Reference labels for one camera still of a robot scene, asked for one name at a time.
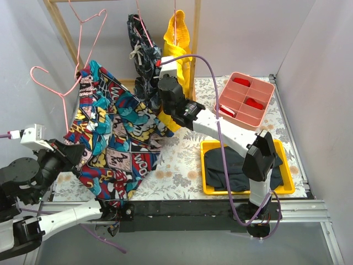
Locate colourful comic print shorts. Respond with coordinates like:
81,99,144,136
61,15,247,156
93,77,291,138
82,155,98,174
64,60,174,209

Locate pink wire hanger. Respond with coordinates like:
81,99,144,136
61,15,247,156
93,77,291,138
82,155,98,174
30,66,82,132
68,1,108,81

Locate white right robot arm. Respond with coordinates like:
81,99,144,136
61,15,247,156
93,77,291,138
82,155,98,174
158,74,277,220

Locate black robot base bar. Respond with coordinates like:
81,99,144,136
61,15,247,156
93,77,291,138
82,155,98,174
85,198,272,233

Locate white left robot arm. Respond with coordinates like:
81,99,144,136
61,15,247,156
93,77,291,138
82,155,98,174
1,139,117,260

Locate dark leaf print shorts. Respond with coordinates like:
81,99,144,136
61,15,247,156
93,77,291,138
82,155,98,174
127,14,162,114

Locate yellow shorts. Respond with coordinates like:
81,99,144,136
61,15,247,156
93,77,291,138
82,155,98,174
158,10,192,133

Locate pink hanger with yellow shorts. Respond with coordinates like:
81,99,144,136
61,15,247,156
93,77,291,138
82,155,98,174
173,0,178,46

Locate pink hanger with dark shorts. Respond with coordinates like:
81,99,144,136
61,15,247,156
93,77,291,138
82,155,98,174
135,0,154,48

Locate red white cloth lower compartment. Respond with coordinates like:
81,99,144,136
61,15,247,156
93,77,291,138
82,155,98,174
219,105,236,118

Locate pink divided organiser box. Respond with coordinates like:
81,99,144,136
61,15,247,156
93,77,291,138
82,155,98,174
214,72,275,131

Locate red cloth upper compartment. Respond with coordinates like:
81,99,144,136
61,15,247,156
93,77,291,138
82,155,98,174
233,78,250,87

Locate floral table cloth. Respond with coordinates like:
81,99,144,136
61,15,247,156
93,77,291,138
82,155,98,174
52,77,310,202

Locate red cloth middle compartment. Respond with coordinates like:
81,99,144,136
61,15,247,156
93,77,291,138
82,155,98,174
245,98,264,110

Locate dark navy garment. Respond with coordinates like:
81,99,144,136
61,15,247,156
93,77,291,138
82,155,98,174
204,147,283,192

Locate wooden clothes rack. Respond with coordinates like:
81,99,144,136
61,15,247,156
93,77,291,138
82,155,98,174
43,1,201,100

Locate yellow plastic tray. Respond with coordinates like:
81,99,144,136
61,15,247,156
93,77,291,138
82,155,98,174
200,140,295,195

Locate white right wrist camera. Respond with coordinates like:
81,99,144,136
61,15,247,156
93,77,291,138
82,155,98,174
156,56,178,80

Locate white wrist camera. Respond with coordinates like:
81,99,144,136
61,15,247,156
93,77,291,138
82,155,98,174
8,124,54,152
156,56,178,80

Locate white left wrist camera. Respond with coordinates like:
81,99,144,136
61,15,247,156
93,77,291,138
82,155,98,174
8,124,54,152

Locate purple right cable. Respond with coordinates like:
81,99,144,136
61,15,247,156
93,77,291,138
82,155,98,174
161,54,284,240

